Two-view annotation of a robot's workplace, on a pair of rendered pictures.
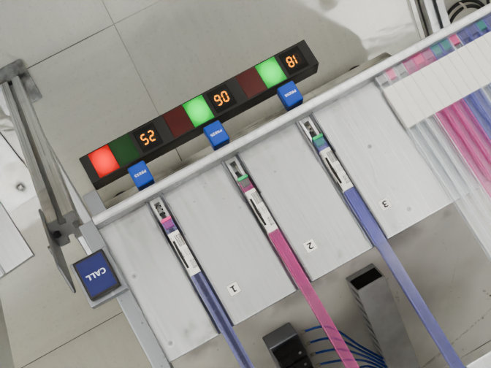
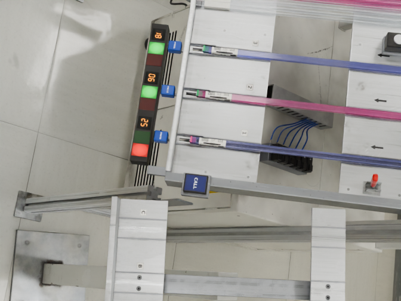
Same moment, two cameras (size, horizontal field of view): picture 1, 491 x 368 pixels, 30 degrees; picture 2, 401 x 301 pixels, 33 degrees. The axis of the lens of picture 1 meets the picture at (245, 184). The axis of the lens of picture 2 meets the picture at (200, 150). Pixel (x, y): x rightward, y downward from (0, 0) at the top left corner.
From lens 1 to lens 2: 0.50 m
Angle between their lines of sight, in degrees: 11
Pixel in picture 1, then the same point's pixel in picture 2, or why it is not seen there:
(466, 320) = (315, 72)
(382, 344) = (301, 111)
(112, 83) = (65, 158)
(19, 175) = (73, 241)
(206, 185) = (187, 111)
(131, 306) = (219, 181)
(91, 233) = (172, 176)
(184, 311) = (238, 160)
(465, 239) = (281, 40)
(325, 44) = (125, 46)
